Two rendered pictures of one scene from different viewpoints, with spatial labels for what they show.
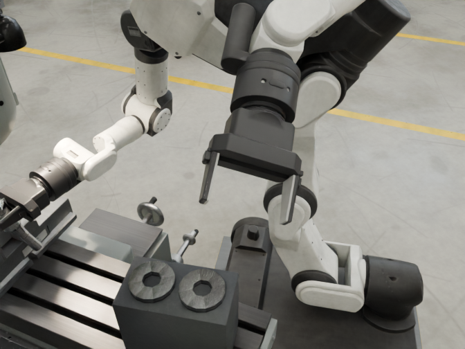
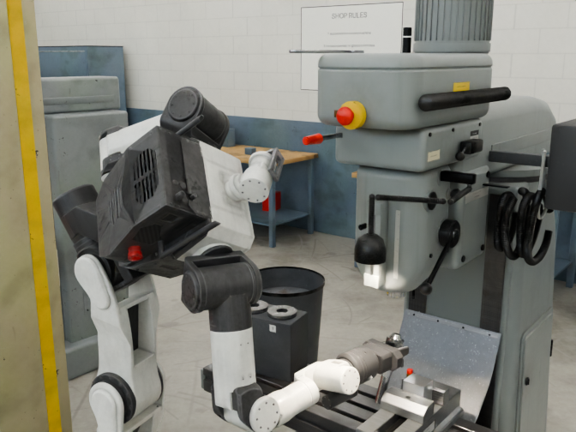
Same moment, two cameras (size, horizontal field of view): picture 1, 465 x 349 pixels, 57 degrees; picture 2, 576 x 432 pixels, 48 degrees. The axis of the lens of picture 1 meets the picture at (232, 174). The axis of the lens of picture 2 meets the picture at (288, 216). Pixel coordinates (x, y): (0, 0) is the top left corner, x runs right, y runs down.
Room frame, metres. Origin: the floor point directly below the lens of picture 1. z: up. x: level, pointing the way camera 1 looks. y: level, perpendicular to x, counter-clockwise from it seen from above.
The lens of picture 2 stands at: (2.28, 0.69, 1.88)
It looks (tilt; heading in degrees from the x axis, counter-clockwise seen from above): 14 degrees down; 196
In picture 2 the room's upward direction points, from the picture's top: straight up
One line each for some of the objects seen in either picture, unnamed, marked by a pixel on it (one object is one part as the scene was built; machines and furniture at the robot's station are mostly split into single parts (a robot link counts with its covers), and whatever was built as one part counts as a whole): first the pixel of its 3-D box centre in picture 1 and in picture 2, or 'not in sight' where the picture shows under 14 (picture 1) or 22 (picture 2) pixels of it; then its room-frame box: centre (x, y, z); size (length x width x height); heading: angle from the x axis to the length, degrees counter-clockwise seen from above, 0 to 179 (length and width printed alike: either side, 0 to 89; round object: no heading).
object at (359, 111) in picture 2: not in sight; (352, 115); (0.90, 0.43, 1.76); 0.06 x 0.02 x 0.06; 68
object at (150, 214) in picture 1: (145, 220); not in sight; (1.15, 0.33, 0.63); 0.16 x 0.12 x 0.12; 158
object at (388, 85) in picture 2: not in sight; (407, 87); (0.67, 0.52, 1.81); 0.47 x 0.26 x 0.16; 158
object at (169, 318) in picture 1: (180, 312); (267, 337); (0.50, 0.11, 1.03); 0.22 x 0.12 x 0.20; 79
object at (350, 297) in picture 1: (329, 273); not in sight; (0.86, -0.31, 0.68); 0.21 x 0.20 x 0.13; 79
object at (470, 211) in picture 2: not in sight; (434, 210); (0.50, 0.59, 1.47); 0.24 x 0.19 x 0.26; 68
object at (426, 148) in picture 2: not in sight; (411, 140); (0.65, 0.53, 1.68); 0.34 x 0.24 x 0.10; 158
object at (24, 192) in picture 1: (36, 192); (369, 361); (0.76, 0.47, 1.12); 0.13 x 0.12 x 0.10; 58
